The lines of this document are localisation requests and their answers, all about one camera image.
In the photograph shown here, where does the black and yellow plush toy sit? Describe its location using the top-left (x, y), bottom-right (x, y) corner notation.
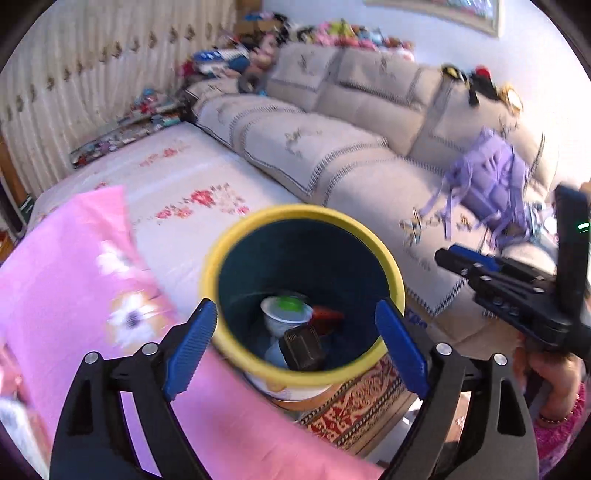
top-left (438, 64), bottom-right (525, 112)

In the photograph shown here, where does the floral bed sheet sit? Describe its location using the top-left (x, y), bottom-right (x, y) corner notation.
top-left (28, 122), bottom-right (305, 315)

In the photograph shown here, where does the beige curtain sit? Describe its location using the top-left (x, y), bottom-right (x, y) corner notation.
top-left (0, 0), bottom-right (241, 195)

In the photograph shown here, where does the pile of plush toys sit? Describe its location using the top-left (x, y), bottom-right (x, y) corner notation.
top-left (178, 11), bottom-right (416, 88)

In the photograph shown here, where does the white yogurt cup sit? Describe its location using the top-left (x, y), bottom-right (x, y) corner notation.
top-left (261, 295), bottom-right (315, 339)

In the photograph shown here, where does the red patterned rug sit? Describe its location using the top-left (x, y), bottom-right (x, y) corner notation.
top-left (300, 355), bottom-right (419, 460)

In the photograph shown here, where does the person's right hand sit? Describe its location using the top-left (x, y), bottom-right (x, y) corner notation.
top-left (512, 344), bottom-right (587, 422)

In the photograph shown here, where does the person's right forearm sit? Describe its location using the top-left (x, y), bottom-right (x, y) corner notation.
top-left (533, 401), bottom-right (591, 480)

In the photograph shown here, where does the red snack wrapper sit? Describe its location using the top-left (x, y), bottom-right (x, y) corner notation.
top-left (311, 306), bottom-right (345, 334)

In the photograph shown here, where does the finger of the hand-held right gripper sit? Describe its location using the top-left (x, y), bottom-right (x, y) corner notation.
top-left (435, 249), bottom-right (546, 302)
top-left (449, 244), bottom-right (558, 289)

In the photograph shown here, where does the small white bottle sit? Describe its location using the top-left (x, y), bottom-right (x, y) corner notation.
top-left (264, 340), bottom-right (291, 366)

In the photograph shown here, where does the beige sofa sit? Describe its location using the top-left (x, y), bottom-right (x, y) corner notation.
top-left (185, 41), bottom-right (568, 352)

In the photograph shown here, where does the yellow-rimmed dark green bin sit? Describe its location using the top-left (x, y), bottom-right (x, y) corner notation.
top-left (201, 205), bottom-right (407, 389)

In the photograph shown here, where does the row of books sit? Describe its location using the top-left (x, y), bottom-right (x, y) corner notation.
top-left (69, 99), bottom-right (195, 168)

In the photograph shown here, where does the framed flower painting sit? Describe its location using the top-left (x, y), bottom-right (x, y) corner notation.
top-left (362, 0), bottom-right (503, 38)

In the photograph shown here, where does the purple backpack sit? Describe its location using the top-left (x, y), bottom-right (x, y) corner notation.
top-left (413, 128), bottom-right (541, 252)

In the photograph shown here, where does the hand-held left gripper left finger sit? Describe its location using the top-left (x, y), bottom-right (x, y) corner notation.
top-left (50, 298), bottom-right (219, 480)

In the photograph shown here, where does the dark plastic tray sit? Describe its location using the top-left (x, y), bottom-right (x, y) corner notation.
top-left (281, 325), bottom-right (326, 371)

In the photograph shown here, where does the round white tin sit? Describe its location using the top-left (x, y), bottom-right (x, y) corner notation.
top-left (244, 369), bottom-right (334, 412)

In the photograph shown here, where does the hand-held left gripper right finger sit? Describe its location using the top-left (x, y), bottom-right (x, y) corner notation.
top-left (375, 299), bottom-right (541, 480)

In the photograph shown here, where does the pink floral tablecloth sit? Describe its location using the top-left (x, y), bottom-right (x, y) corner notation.
top-left (0, 185), bottom-right (384, 480)

